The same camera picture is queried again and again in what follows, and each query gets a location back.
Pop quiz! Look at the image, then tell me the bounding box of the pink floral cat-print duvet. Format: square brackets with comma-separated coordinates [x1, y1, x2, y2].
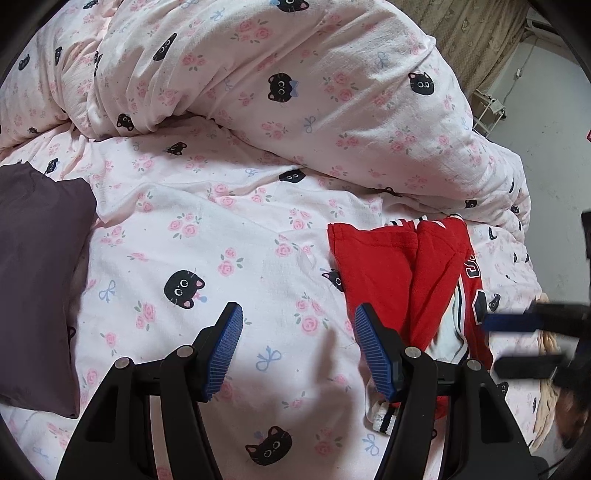
[0, 0, 532, 232]

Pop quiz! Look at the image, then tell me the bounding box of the white wire rack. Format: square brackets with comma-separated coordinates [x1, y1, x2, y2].
[471, 90, 507, 138]

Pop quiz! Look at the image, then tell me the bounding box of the red and white jersey shirt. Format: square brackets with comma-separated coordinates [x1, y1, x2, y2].
[327, 216, 502, 437]

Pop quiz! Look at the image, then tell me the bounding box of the beige fuzzy blanket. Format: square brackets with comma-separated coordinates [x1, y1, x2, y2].
[531, 332, 563, 449]

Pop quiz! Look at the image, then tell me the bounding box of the dark purple pillow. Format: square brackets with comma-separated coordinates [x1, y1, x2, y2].
[0, 161, 98, 418]

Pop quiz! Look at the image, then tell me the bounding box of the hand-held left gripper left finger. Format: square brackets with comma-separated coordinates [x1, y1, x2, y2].
[55, 302, 244, 480]

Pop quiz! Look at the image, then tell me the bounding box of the white air conditioner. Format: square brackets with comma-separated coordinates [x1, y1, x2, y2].
[526, 19, 565, 44]

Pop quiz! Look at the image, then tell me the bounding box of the pink floral cat-print bed sheet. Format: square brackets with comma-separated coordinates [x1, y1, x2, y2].
[0, 115, 544, 480]

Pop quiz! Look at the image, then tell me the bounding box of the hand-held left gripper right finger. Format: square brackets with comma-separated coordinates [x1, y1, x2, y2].
[353, 302, 539, 480]

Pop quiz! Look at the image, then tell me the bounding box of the beige patterned curtain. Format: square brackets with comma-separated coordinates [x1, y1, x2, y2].
[425, 0, 532, 95]

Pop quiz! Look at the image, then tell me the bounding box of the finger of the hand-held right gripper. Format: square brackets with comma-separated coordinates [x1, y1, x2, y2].
[493, 353, 574, 380]
[482, 302, 586, 334]

